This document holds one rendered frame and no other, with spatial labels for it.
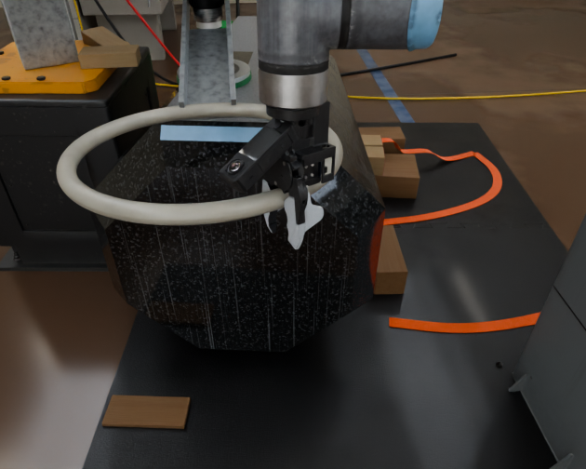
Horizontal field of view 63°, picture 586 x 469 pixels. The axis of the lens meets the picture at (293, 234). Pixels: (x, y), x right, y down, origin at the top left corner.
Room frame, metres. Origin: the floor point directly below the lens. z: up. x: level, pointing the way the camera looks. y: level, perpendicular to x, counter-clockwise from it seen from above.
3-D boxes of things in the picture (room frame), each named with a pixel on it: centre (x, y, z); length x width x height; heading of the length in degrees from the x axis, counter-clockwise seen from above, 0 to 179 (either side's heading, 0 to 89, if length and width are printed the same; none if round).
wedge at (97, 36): (2.01, 0.75, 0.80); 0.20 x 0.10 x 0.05; 48
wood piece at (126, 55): (1.79, 0.67, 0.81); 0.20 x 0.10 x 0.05; 98
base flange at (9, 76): (1.84, 0.92, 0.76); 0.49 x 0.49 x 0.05; 0
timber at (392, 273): (1.51, -0.38, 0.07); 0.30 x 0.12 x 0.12; 2
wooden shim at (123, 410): (0.84, 0.45, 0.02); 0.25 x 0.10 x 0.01; 88
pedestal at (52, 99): (1.84, 0.92, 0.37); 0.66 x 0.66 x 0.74; 0
